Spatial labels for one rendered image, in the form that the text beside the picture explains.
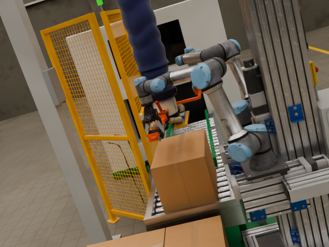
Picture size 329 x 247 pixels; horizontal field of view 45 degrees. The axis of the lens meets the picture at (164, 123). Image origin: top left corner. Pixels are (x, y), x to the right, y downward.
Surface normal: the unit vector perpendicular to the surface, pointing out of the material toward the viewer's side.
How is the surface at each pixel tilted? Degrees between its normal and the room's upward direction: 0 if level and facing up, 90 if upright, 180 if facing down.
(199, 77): 83
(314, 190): 90
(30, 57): 90
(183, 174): 90
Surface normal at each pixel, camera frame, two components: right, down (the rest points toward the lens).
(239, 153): -0.57, 0.51
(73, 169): -0.05, 0.30
